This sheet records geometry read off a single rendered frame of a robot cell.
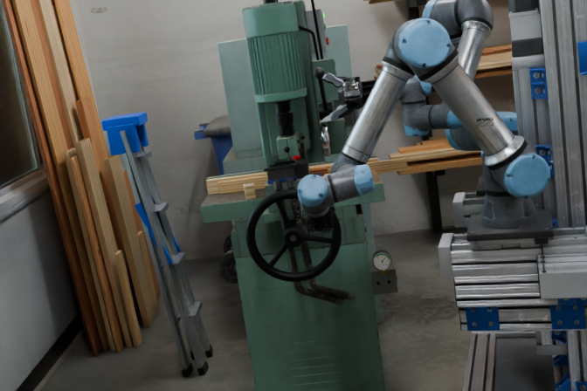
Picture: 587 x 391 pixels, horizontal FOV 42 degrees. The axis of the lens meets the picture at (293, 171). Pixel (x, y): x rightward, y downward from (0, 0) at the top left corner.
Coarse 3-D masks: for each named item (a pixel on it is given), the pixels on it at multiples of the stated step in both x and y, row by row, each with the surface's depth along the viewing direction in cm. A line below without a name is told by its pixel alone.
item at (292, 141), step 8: (280, 136) 260; (288, 136) 257; (296, 136) 255; (280, 144) 255; (288, 144) 255; (296, 144) 255; (280, 152) 256; (288, 152) 255; (296, 152) 255; (288, 160) 260
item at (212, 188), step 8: (368, 160) 261; (376, 160) 261; (232, 176) 265; (240, 176) 264; (248, 176) 264; (256, 176) 264; (208, 184) 265; (216, 184) 265; (208, 192) 265; (216, 192) 265
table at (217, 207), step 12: (240, 192) 261; (264, 192) 256; (372, 192) 245; (204, 204) 250; (216, 204) 248; (228, 204) 248; (240, 204) 248; (252, 204) 248; (336, 204) 246; (348, 204) 246; (204, 216) 249; (216, 216) 249; (228, 216) 249; (240, 216) 248; (264, 216) 238; (276, 216) 238; (288, 216) 238
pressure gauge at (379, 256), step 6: (378, 252) 242; (384, 252) 242; (372, 258) 244; (378, 258) 243; (384, 258) 243; (390, 258) 242; (378, 264) 243; (384, 264) 243; (390, 264) 243; (378, 270) 243; (384, 270) 243
